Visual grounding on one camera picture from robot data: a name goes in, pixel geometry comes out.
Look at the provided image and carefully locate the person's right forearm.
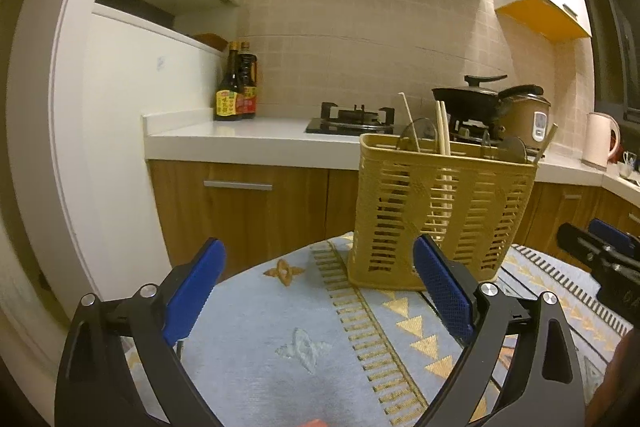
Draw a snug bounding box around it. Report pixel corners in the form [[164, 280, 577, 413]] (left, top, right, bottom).
[[582, 327, 640, 427]]

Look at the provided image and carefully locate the brown box on shelf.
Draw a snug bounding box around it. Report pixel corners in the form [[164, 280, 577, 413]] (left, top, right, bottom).
[[192, 33, 227, 54]]

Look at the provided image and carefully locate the dark soy sauce bottle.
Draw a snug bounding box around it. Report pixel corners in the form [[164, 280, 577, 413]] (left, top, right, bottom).
[[237, 42, 259, 118], [215, 41, 246, 122]]

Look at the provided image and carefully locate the black gas stove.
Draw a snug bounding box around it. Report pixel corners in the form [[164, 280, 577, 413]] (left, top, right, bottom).
[[305, 102, 506, 144]]

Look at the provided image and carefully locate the silver cabinet handle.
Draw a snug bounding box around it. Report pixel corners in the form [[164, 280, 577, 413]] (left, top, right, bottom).
[[203, 179, 274, 192]]

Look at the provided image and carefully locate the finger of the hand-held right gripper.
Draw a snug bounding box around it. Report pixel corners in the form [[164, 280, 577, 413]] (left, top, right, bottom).
[[557, 223, 608, 270], [589, 218, 640, 254]]

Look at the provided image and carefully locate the pale pink electric kettle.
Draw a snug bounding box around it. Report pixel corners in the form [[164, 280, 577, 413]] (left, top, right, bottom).
[[582, 111, 622, 168]]

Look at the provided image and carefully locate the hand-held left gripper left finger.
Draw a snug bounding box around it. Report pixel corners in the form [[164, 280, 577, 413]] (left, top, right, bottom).
[[55, 237, 227, 427]]

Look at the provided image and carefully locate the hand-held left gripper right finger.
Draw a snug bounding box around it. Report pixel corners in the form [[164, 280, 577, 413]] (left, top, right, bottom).
[[412, 234, 586, 427]]

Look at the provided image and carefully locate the dark window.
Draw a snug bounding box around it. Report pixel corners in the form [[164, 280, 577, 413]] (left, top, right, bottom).
[[579, 0, 640, 124]]

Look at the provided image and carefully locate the tan wooden chopstick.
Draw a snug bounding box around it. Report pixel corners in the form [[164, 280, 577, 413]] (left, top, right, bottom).
[[531, 123, 559, 166]]

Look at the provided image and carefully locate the cream chopstick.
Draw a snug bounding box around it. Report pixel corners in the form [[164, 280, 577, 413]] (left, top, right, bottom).
[[441, 101, 453, 238], [436, 101, 448, 238], [398, 93, 422, 152]]

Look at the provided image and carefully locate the black wok with lid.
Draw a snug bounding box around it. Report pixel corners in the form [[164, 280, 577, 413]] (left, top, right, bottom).
[[432, 75, 512, 124]]

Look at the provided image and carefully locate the wooden lower kitchen cabinet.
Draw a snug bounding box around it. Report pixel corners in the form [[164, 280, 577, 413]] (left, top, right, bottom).
[[147, 159, 640, 265]]

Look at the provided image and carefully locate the white kitchen countertop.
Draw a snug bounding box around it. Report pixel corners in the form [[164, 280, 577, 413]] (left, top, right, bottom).
[[141, 108, 640, 194]]

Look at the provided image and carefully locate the blue patterned tablecloth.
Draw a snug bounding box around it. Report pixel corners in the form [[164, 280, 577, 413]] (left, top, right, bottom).
[[125, 232, 636, 427]]

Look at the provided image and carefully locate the beige rice cooker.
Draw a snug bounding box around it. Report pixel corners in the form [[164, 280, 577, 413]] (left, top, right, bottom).
[[497, 85, 552, 154]]

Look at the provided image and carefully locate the yellow plastic utensil basket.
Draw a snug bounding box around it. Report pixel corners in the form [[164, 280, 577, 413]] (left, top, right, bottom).
[[347, 133, 539, 292]]

